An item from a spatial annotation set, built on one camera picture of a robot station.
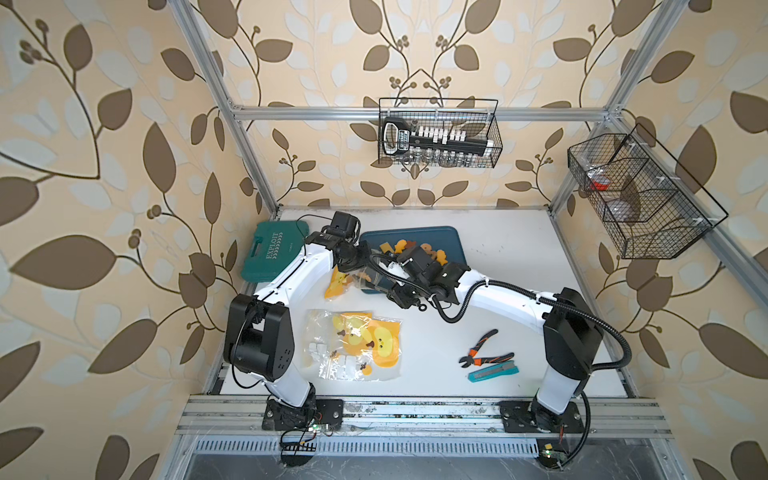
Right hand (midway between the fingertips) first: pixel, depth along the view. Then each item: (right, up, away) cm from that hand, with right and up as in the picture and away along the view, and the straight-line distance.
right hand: (394, 289), depth 85 cm
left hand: (-9, +10, +3) cm, 13 cm away
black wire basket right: (+64, +23, -11) cm, 69 cm away
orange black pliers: (+22, -19, -3) cm, 29 cm away
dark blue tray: (+19, +12, +24) cm, 33 cm away
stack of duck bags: (-12, -16, -1) cm, 20 cm away
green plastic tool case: (-43, +12, +19) cm, 48 cm away
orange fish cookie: (+17, +8, +19) cm, 27 cm away
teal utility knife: (+28, -23, -3) cm, 36 cm away
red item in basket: (+56, +29, -4) cm, 64 cm away
